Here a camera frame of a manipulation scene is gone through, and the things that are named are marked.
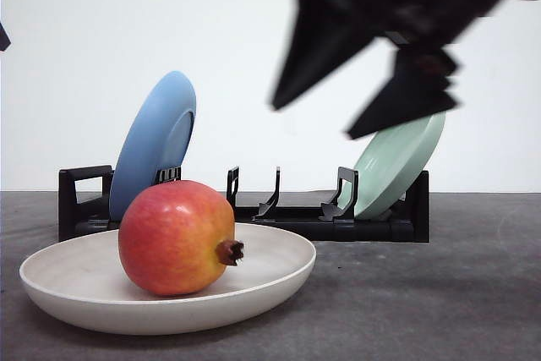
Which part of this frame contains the black plastic dish rack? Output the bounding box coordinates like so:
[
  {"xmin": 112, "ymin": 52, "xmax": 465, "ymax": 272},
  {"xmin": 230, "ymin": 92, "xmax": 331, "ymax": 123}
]
[{"xmin": 58, "ymin": 165, "xmax": 429, "ymax": 243}]

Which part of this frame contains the white plate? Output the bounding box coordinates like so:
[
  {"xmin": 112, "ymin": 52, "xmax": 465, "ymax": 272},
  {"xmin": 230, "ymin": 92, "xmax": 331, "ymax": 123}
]
[{"xmin": 19, "ymin": 223, "xmax": 316, "ymax": 335}]

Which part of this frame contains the red pomegranate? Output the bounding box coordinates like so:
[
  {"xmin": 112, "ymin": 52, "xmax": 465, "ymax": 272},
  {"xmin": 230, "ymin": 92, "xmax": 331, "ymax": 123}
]
[{"xmin": 118, "ymin": 180, "xmax": 244, "ymax": 295}]

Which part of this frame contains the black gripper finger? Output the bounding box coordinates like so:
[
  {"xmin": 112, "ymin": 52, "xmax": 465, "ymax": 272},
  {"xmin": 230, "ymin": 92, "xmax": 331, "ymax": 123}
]
[
  {"xmin": 271, "ymin": 0, "xmax": 430, "ymax": 109},
  {"xmin": 0, "ymin": 23, "xmax": 11, "ymax": 52},
  {"xmin": 348, "ymin": 45, "xmax": 461, "ymax": 139}
]

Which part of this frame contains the blue plate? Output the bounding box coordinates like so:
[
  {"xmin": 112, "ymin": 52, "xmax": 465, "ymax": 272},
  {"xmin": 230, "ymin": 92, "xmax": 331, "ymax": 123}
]
[{"xmin": 109, "ymin": 70, "xmax": 197, "ymax": 223}]

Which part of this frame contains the green plate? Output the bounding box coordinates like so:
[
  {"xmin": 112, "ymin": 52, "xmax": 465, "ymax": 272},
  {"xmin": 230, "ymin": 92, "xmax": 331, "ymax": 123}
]
[{"xmin": 338, "ymin": 111, "xmax": 446, "ymax": 219}]

